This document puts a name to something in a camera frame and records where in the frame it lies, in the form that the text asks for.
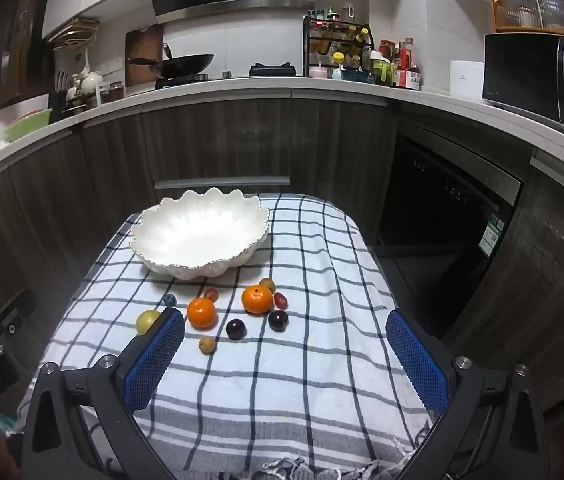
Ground wooden cutting board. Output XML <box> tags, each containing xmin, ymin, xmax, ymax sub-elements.
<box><xmin>125</xmin><ymin>24</ymin><xmax>165</xmax><ymax>88</ymax></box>

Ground black microwave oven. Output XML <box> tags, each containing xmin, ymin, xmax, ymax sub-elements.
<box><xmin>482</xmin><ymin>32</ymin><xmax>564</xmax><ymax>148</ymax></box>

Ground hanging wooden rack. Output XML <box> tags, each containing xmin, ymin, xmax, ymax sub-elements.
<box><xmin>52</xmin><ymin>16</ymin><xmax>100</xmax><ymax>51</ymax></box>

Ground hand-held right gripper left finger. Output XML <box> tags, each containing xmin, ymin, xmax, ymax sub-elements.
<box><xmin>20</xmin><ymin>307</ymin><xmax>186</xmax><ymax>480</ymax></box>

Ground white scalloped ceramic bowl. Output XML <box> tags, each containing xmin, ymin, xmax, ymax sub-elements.
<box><xmin>130</xmin><ymin>187</ymin><xmax>271</xmax><ymax>278</ymax></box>

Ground cluster of sauce bottles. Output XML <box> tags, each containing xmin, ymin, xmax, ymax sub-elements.
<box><xmin>369</xmin><ymin>36</ymin><xmax>423</xmax><ymax>92</ymax></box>

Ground dark wooden door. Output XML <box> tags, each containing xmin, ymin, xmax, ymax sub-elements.
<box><xmin>0</xmin><ymin>0</ymin><xmax>57</xmax><ymax>121</ymax></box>

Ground black built-in dishwasher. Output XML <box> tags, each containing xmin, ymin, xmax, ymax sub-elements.
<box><xmin>377</xmin><ymin>125</ymin><xmax>523</xmax><ymax>341</ymax></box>

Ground black stove burner grate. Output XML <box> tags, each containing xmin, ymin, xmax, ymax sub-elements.
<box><xmin>249</xmin><ymin>62</ymin><xmax>297</xmax><ymax>77</ymax></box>

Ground white cylindrical appliance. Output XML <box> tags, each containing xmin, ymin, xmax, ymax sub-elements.
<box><xmin>449</xmin><ymin>61</ymin><xmax>485</xmax><ymax>101</ymax></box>

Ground white teapot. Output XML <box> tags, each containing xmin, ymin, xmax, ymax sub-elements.
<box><xmin>79</xmin><ymin>71</ymin><xmax>105</xmax><ymax>95</ymax></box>

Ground dark wood kitchen cabinets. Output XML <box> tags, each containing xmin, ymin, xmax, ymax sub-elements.
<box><xmin>0</xmin><ymin>87</ymin><xmax>403</xmax><ymax>321</ymax></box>

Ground yellow-green round fruit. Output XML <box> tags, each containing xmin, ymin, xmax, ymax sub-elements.
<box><xmin>136</xmin><ymin>310</ymin><xmax>163</xmax><ymax>336</ymax></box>

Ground orange mandarin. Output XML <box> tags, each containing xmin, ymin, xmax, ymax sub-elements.
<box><xmin>241</xmin><ymin>284</ymin><xmax>273</xmax><ymax>315</ymax></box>
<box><xmin>186</xmin><ymin>297</ymin><xmax>218</xmax><ymax>330</ymax></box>

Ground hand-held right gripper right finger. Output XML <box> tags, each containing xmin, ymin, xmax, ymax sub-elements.
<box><xmin>386</xmin><ymin>310</ymin><xmax>545</xmax><ymax>480</ymax></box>

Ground black wire spice rack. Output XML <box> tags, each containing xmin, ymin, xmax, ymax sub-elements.
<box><xmin>303</xmin><ymin>15</ymin><xmax>375</xmax><ymax>78</ymax></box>

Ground black wok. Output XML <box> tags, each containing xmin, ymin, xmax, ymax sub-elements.
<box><xmin>128</xmin><ymin>42</ymin><xmax>215</xmax><ymax>81</ymax></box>

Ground black and white checked cloth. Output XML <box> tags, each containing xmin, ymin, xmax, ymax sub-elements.
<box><xmin>16</xmin><ymin>194</ymin><xmax>443</xmax><ymax>480</ymax></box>

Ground green plastic tray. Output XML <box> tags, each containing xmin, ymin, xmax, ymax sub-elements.
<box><xmin>3</xmin><ymin>108</ymin><xmax>53</xmax><ymax>143</ymax></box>

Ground glass jar with dark lid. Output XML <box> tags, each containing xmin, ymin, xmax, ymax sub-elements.
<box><xmin>99</xmin><ymin>81</ymin><xmax>125</xmax><ymax>105</ymax></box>

